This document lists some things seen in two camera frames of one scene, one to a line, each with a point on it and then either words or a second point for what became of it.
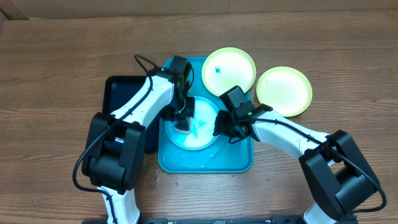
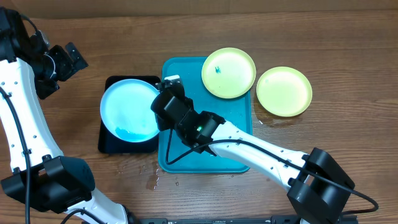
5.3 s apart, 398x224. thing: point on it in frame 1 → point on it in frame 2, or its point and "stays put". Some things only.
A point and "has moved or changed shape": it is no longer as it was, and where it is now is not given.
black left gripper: x=168 y=114 → x=69 y=65
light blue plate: x=201 y=133 has moved or changed shape
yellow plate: x=286 y=89 stays put
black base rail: x=224 y=220 stays put
